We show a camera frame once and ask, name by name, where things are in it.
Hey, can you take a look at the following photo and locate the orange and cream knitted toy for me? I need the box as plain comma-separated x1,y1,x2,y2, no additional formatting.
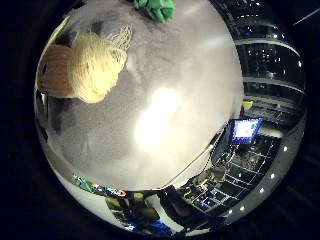
35,25,134,104

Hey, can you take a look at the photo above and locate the computer monitor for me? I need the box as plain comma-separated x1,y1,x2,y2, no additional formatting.
231,117,264,146

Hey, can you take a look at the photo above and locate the black office chair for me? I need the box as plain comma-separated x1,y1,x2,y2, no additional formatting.
158,186,218,231

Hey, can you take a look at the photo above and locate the person in green jacket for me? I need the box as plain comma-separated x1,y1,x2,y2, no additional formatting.
106,193,174,234

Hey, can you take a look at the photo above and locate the small green toy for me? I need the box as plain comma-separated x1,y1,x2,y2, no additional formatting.
133,0,177,24

